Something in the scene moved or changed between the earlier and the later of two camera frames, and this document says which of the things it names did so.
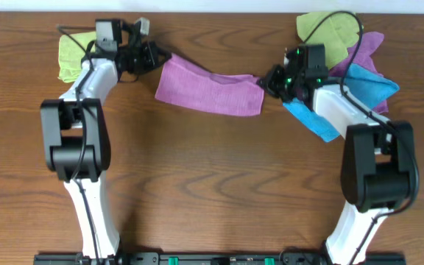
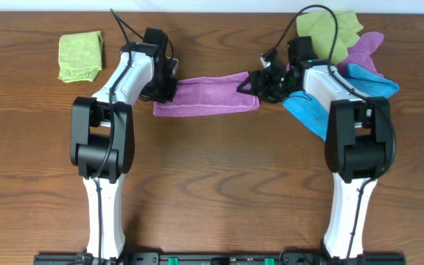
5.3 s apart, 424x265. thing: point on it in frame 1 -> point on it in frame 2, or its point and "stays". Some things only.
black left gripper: [150, 49] -> [168, 96]
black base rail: [221, 258] stays
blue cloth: [369, 88] stays
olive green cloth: [337, 33] stays
